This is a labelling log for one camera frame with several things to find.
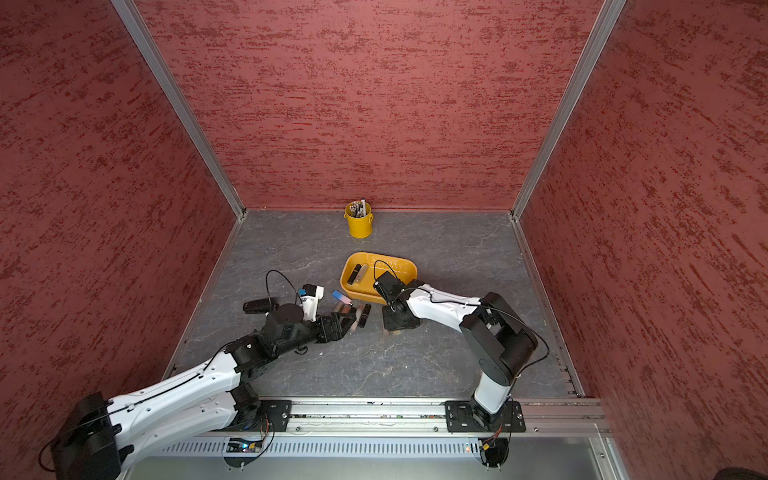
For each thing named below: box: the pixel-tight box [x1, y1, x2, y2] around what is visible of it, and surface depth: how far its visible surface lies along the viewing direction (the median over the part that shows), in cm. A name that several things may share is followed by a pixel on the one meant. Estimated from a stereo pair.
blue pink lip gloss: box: [332, 290, 352, 305], surface depth 96 cm
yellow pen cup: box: [344, 200, 374, 239], surface depth 111 cm
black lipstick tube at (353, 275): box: [347, 264, 362, 285], surface depth 102 cm
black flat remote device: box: [242, 298, 280, 314], surface depth 94 cm
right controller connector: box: [478, 438, 510, 471], surface depth 72 cm
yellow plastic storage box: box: [340, 252, 418, 305], surface depth 100 cm
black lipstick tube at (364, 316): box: [358, 303, 372, 328], surface depth 94 cm
